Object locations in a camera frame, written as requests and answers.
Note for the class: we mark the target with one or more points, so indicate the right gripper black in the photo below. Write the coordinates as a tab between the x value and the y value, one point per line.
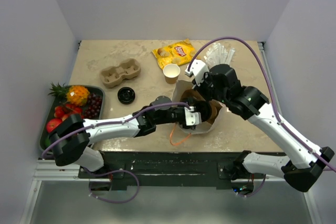
200	88

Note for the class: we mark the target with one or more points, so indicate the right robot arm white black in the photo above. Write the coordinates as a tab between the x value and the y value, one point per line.
303	162

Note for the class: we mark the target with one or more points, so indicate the large red apple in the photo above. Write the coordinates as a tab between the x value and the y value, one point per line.
52	124

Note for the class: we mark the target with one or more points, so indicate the cardboard cup carrier tray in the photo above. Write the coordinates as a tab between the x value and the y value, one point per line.
114	75

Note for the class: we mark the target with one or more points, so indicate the dark grapes bunch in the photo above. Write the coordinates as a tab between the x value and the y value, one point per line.
94	104

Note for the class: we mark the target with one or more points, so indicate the green lime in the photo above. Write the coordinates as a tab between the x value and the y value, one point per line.
47	142

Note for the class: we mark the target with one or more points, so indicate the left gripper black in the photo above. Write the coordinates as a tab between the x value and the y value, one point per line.
190	101

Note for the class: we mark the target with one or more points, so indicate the brown paper cup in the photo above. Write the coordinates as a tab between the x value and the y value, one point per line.
171	73
215	109

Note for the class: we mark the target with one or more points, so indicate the grey fruit tray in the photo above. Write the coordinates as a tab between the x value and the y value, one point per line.
57	102

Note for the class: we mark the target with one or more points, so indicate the small red fruits cluster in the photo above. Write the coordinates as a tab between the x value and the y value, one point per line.
64	111

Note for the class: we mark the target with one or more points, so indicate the yellow Lays chips bag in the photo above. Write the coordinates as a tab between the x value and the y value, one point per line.
179	53

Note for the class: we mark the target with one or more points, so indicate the toy pineapple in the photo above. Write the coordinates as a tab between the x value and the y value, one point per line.
77	95

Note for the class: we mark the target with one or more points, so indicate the brown paper takeout bag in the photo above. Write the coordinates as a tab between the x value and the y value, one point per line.
183	89

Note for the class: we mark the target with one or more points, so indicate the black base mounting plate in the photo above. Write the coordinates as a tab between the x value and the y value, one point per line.
169	169

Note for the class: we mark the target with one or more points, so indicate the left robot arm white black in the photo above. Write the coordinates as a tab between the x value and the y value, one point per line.
70	141

